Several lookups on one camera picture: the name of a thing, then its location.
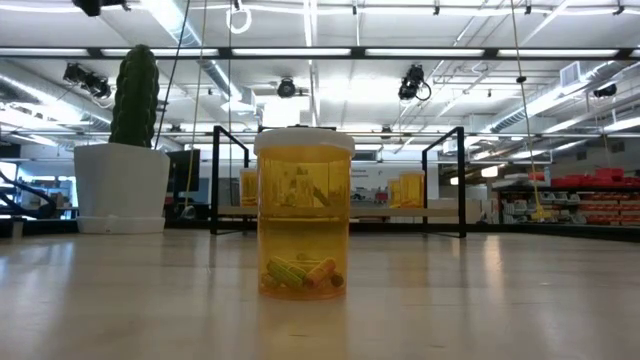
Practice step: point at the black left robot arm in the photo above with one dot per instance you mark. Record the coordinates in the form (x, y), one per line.
(92, 6)

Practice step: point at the black ceiling fixture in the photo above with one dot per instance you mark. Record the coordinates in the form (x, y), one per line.
(87, 80)
(605, 90)
(286, 88)
(412, 80)

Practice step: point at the black background monitor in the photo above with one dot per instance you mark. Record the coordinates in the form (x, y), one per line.
(182, 170)

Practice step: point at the white plant pot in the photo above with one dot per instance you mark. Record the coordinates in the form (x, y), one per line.
(120, 185)

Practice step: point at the green cactus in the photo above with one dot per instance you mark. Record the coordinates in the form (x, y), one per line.
(135, 95)

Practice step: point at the grey air vent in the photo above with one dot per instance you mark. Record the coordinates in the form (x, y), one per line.
(570, 75)

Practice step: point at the black curved tube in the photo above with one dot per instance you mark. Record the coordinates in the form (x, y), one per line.
(49, 210)

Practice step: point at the rack of red bins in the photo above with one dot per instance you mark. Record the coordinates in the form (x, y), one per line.
(605, 180)

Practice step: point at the wooden shelf black metal frame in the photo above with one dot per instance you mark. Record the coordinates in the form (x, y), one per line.
(380, 212)

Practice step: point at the black aluminium table frame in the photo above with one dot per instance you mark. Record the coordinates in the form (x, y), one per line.
(550, 231)

